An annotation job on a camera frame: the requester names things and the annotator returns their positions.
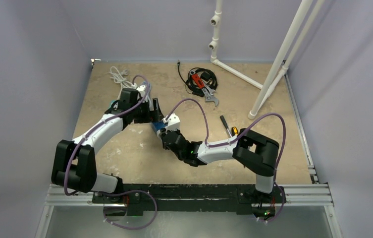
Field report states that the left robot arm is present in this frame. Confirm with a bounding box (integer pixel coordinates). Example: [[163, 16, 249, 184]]
[[51, 88, 163, 203]]

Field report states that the white pvc pipe frame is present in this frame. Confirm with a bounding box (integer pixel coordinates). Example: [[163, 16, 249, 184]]
[[208, 0, 324, 119]]

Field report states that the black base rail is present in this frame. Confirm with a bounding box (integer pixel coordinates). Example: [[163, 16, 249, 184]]
[[92, 183, 287, 218]]

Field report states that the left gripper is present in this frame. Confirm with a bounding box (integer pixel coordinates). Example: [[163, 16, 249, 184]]
[[131, 98, 164, 123]]

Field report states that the yellow black screwdriver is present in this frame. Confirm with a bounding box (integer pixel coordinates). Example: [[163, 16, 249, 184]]
[[231, 126, 239, 135]]

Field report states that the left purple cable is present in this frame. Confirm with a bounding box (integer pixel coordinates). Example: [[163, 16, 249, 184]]
[[62, 74, 158, 231]]

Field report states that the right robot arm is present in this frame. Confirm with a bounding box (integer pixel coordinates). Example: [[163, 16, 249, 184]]
[[158, 128, 280, 202]]

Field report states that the red adjustable wrench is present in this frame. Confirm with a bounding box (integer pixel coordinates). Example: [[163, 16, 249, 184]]
[[189, 70, 219, 107]]

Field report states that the blue power strip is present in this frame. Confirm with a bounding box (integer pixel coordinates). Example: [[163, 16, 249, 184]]
[[151, 121, 167, 138]]

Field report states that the black handle hammer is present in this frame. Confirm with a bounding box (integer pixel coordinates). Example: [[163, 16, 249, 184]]
[[219, 115, 233, 137]]

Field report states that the coiled black cable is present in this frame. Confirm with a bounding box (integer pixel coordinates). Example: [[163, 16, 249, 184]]
[[176, 59, 219, 98]]

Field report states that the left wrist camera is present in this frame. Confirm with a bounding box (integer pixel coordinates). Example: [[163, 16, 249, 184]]
[[136, 84, 148, 97]]

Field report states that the purple cable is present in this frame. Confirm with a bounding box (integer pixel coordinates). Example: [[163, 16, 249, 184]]
[[62, 74, 158, 231], [166, 98, 287, 224]]

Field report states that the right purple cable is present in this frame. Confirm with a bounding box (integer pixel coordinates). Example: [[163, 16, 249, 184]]
[[166, 98, 287, 224]]

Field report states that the white power strip cord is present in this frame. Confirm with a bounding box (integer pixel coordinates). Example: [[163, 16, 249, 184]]
[[108, 65, 138, 99]]

